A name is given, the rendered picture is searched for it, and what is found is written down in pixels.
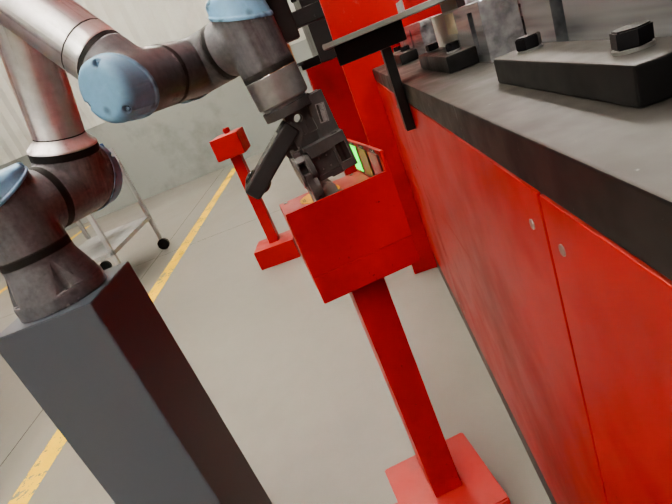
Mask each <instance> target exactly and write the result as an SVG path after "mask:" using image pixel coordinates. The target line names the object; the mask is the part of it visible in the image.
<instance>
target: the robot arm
mask: <svg viewBox="0 0 672 504"><path fill-rule="evenodd" d="M205 8H206V11H207V13H208V16H209V17H208V19H209V21H210V22H209V23H208V24H207V25H205V26H204V27H202V28H201V29H199V30H198V31H196V32H195V33H193V34H191V35H190V36H188V37H186V38H184V39H180V40H175V41H170V42H166V43H161V44H155V45H150V46H145V47H139V46H137V45H135V44H134V43H133V42H131V41H130V40H129V39H127V38H126V37H124V36H122V35H121V34H120V33H119V32H118V31H116V30H115V29H113V28H112V27H111V26H109V25H108V24H106V23H105V22H104V21H102V20H101V19H99V18H98V17H97V16H95V15H94V14H92V13H91V12H90V11H88V10H87V9H85V8H84V7H83V6H81V5H80V4H78V3H77V2H76V1H74V0H0V56H1V59H2V61H3V64H4V67H5V69H6V72H7V75H8V77H9V80H10V83H11V85H12V88H13V90H14V93H15V96H16V98H17V101H18V104H19V106H20V109H21V112H22V114H23V117H24V119H25V122H26V125H27V127H28V130H29V133H30V135H31V138H32V143H31V144H30V146H29V148H28V149H27V155H28V157H29V160H30V163H31V165H32V167H29V168H27V166H24V164H23V163H21V162H18V163H15V164H13V165H10V166H8V167H6V168H4V169H2V170H0V272H1V273H2V275H3V276H4V278H5V280H6V284H7V287H8V291H9V295H10V299H11V302H12V305H13V310H14V312H15V314H16V315H17V317H18V318H19V320H20V321H21V322H22V323H31V322H34V321H38V320H41V319H43V318H46V317H48V316H51V315H53V314H55V313H57V312H59V311H61V310H63V309H65V308H67V307H69V306H71V305H73V304H75V303H76V302H78V301H80V300H81V299H83V298H84V297H86V296H87V295H89V294H90V293H92V292H93V291H95V290H96V289H97V288H98V287H100V286H101V285H102V284H103V283H104V282H105V280H106V279H107V275H106V274H105V272H104V271H103V269H102V267H101V266H100V265H99V264H97V263H96V262H95V261H94V260H93V259H91V258H90V257H89V256H88V255H87V254H85V253H84V252H83V251H82V250H81V249H79V248H78V247H77V246H76V245H75V244H74V243H73V241H72V240H71V238H70V237H69V235H68V233H67V232H66V230H65V229H64V228H66V227H68V226H69V225H71V224H73V223H75V222H77V221H79V220H80V219H82V218H84V217H86V216H88V215H90V214H92V213H93V212H96V211H99V210H101V209H103V208H104V207H106V206H107V205H108V204H109V203H111V202H112V201H114V200H115V199H116V198H117V197H118V195H119V194H120V192H121V189H122V183H123V177H122V171H121V168H120V165H119V163H118V161H117V159H116V158H115V156H113V157H112V156H111V151H109V150H108V149H107V148H106V147H104V146H102V145H99V143H98V140H97V138H96V137H94V136H93V135H91V134H89V133H88V132H86V131H85V129H84V125H83V122H82V119H81V116H80V113H79V110H78V107H77V104H76V100H75V97H74V94H73V91H72V88H71V85H70V82H69V79H68V76H67V72H68V73H69V74H71V75H72V76H74V77H75V78H76V79H78V85H79V90H80V93H81V96H82V98H83V100H84V102H87V103H88V104H89V106H90V107H91V111H92V112H93V113H94V114H95V115H96V116H98V117H99V118H101V119H102V120H104V121H107V122H110V123H117V124H118V123H124V122H128V121H133V120H139V119H143V118H146V117H148V116H150V115H151V114H152V113H154V112H157V111H160V110H162V109H165V108H168V107H170V106H173V105H176V104H179V103H180V104H186V103H189V102H191V101H196V100H199V99H201V98H203V97H204V96H206V95H207V94H208V93H209V92H211V91H213V90H215V89H216V88H218V87H220V86H222V85H224V84H226V83H228V82H229V81H231V80H233V79H235V78H237V77H239V76H240V77H241V78H242V80H243V82H244V84H245V86H247V89H248V91H249V93H250V95H251V97H252V99H253V101H254V103H255V105H256V107H257V108H258V110H259V112H261V113H265V114H264V115H263V117H264V119H265V121H266V123H267V124H271V123H273V122H276V121H278V120H280V119H283V120H282V121H281V123H280V124H279V126H278V128H277V130H276V131H275V133H274V135H273V137H272V138H271V140H270V142H269V144H268V145H267V147H266V149H265V151H264V152H263V154H262V156H261V158H260V159H259V161H258V163H257V165H256V167H255V168H254V169H253V170H252V171H250V172H249V173H248V174H247V176H246V180H245V192H246V194H248V195H249V196H251V197H253V198H255V199H261V197H262V196H263V194H264V193H266V192H267V191H268V190H269V189H270V186H271V180H272V178H273V177H274V175H275V173H276V172H277V170H278V168H279V166H280V165H281V163H282V161H283V160H284V158H285V156H287V157H288V159H289V161H290V163H291V165H292V167H293V169H294V171H295V172H296V174H297V176H298V178H299V180H300V181H301V183H302V184H303V185H304V186H305V187H306V189H307V191H308V192H309V194H310V196H311V198H312V200H313V202H315V201H318V200H320V199H322V198H324V197H327V196H329V195H331V194H334V193H336V192H338V191H340V190H343V189H338V188H337V186H336V184H335V183H333V182H331V181H330V180H329V179H328V178H329V177H331V176H333V177H334V176H336V175H338V174H340V173H342V172H343V171H345V170H346V169H347V168H349V167H351V166H353V165H355V164H357V163H358V162H357V160H356V158H355V156H354V154H353V152H352V149H351V147H350V145H349V143H348V141H347V138H346V136H345V134H344V132H343V130H342V129H340V128H339V127H338V124H337V122H336V120H335V118H334V116H333V114H332V112H331V109H330V107H329V105H328V103H327V101H326V99H325V97H324V95H323V92H322V90H321V89H319V90H317V89H316V90H314V91H312V92H310V93H305V91H306V90H307V85H306V82H305V80H304V78H303V76H302V74H301V72H300V70H299V68H298V66H297V64H296V62H293V61H295V60H294V58H293V56H292V54H291V52H290V50H289V47H288V45H287V43H286V41H285V39H284V37H283V35H282V33H281V31H280V29H279V26H278V24H277V22H276V20H275V18H274V16H273V14H274V13H273V11H272V10H271V9H270V8H269V6H268V4H267V2H266V0H208V1H207V3H206V5H205ZM291 62H293V63H291ZM289 63H291V64H289ZM288 64H289V65H288ZM286 65H287V66H286ZM283 66H285V67H283ZM282 67H283V68H282ZM280 68H281V69H280ZM278 69H279V70H278ZM276 70H277V71H276ZM66 71H67V72H66ZM274 71H275V72H274ZM272 72H273V73H272ZM270 73H272V74H270ZM269 74H270V75H269ZM267 75H268V76H267ZM264 76H266V77H264ZM263 77H264V78H263ZM261 78H262V79H261ZM259 79H260V80H259ZM257 80H258V81H257ZM255 81H256V82H255ZM253 82H254V83H253ZM251 83H252V84H251ZM249 84H251V85H249ZM248 85H249V86H248ZM296 114H299V116H300V120H299V121H298V122H295V121H294V116H295V115H296ZM344 141H345V142H344ZM351 156H352V157H351Z"/></svg>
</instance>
